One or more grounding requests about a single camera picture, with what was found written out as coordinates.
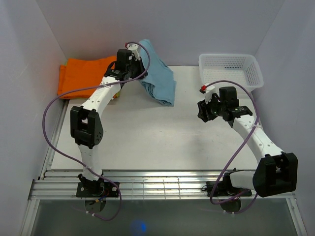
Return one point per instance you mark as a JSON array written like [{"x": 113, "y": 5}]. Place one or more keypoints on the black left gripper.
[{"x": 140, "y": 65}]

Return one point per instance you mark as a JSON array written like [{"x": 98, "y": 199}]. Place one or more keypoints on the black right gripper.
[{"x": 204, "y": 108}]

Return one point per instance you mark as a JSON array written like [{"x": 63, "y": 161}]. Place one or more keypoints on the light blue trousers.
[{"x": 159, "y": 84}]

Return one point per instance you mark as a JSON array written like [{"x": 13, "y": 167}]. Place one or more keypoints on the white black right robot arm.
[{"x": 276, "y": 172}]

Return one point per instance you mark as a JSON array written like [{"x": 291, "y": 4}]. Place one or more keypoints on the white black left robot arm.
[{"x": 85, "y": 121}]

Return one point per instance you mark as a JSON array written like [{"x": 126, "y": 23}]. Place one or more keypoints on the folded orange trousers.
[{"x": 78, "y": 74}]

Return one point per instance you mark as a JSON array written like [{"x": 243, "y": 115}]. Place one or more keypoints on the white perforated plastic basket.
[{"x": 240, "y": 68}]

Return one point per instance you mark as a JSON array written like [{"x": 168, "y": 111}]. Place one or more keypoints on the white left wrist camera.
[{"x": 134, "y": 48}]

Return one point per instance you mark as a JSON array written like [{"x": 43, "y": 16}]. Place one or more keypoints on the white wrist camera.
[
  {"x": 134, "y": 48},
  {"x": 208, "y": 91}
]

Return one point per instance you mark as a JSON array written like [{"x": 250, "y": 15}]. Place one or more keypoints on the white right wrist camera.
[{"x": 208, "y": 91}]

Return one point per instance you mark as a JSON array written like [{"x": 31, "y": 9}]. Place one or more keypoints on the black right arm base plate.
[{"x": 224, "y": 191}]

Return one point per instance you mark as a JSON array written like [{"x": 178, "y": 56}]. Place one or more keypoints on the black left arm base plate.
[{"x": 110, "y": 190}]

